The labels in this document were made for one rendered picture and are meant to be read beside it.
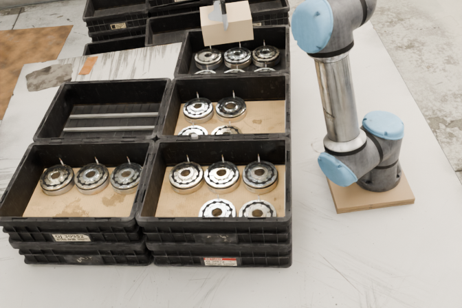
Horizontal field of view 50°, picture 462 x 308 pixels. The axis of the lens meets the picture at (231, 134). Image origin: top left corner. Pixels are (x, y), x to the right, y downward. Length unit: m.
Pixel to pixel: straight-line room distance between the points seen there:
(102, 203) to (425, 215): 0.95
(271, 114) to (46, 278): 0.85
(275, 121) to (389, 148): 0.39
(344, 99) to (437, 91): 1.89
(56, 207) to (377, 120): 0.96
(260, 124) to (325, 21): 0.58
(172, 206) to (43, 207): 0.39
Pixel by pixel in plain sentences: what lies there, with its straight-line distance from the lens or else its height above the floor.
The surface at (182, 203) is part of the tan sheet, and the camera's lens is 1.43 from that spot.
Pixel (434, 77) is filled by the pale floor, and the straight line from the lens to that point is 3.23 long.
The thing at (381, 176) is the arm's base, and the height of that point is 0.79.
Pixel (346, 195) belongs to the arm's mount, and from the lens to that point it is 1.55.
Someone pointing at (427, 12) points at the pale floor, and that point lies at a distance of 3.85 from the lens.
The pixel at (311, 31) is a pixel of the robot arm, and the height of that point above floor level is 1.31.
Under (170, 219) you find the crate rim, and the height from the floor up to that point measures 0.93.
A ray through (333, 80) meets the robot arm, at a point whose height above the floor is 1.17.
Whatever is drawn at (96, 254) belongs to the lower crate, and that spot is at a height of 0.76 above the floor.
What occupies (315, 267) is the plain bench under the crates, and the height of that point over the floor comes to 0.70.
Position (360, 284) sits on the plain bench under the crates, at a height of 0.70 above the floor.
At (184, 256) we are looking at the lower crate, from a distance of 1.41.
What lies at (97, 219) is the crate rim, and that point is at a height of 0.93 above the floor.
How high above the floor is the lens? 1.93
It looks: 44 degrees down
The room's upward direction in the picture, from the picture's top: 9 degrees counter-clockwise
